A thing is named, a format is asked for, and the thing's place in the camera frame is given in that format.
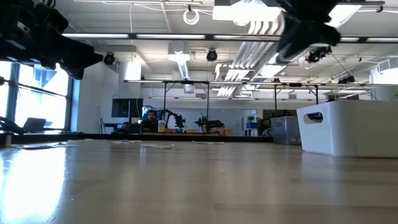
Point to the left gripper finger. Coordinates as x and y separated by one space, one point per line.
70 68
82 56

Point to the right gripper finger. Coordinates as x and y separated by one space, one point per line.
320 34
290 45

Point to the green-striped white bandage packet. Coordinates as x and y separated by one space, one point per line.
40 145
207 142
157 145

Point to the grey translucent plastic bin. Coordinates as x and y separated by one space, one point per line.
284 130

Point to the black background robot arm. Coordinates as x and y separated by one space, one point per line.
213 124
177 119

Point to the black ceiling spotlight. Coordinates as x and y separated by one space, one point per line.
109 58
317 55
346 79
211 55

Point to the open laptop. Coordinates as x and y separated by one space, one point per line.
35 124

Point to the black computer monitor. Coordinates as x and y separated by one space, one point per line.
127 108

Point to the black beam with light strips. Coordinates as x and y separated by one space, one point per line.
210 37

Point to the small blue storage bin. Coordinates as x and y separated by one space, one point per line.
251 125

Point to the person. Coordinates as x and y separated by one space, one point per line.
151 119

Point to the white plastic bin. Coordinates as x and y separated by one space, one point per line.
351 130

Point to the wipes canister yellow label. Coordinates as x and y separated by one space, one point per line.
161 126

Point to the black background rig frame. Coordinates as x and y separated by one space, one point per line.
186 82
295 84

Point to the white ventilation duct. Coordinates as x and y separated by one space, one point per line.
179 59

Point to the black aluminium table frame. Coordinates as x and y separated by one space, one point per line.
186 137

